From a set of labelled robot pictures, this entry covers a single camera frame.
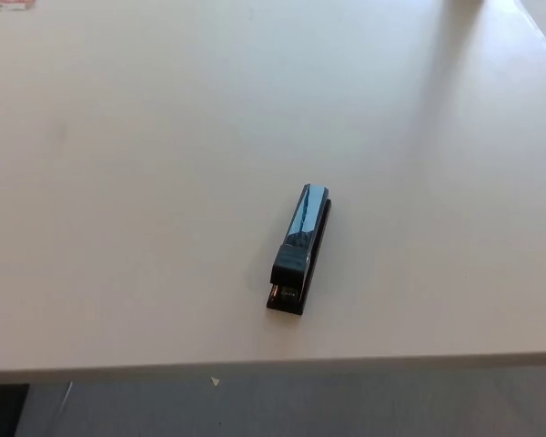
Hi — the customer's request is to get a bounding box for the black glossy desk stapler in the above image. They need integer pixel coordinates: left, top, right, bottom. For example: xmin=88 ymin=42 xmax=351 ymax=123
xmin=265 ymin=182 xmax=336 ymax=317

